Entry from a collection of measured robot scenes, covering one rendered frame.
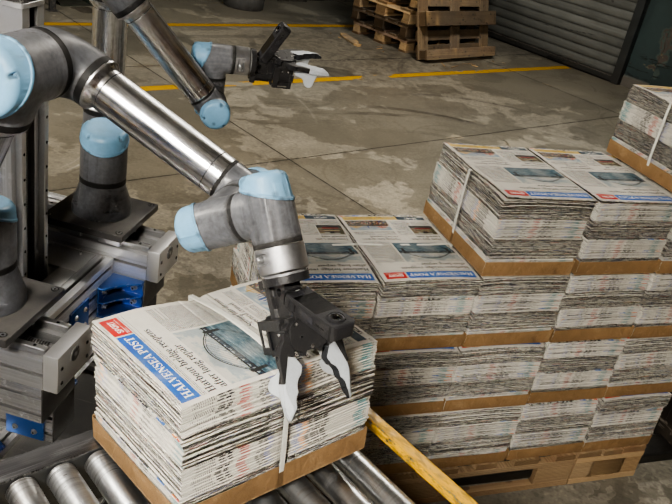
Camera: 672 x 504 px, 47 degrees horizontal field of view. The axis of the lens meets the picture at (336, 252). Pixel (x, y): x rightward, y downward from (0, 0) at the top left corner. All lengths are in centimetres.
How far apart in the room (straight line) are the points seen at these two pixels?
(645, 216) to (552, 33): 753
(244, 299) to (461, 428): 118
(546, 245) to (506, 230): 14
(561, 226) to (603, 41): 731
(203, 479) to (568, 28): 874
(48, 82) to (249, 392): 57
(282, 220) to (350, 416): 40
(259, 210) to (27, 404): 82
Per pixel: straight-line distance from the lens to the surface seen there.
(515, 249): 209
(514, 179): 213
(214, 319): 132
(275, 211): 112
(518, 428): 254
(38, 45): 131
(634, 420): 283
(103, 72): 136
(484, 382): 233
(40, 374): 171
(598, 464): 288
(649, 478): 307
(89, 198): 206
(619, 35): 928
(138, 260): 206
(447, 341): 216
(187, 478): 118
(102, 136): 200
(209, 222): 117
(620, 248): 230
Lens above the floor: 176
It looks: 27 degrees down
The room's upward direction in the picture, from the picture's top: 11 degrees clockwise
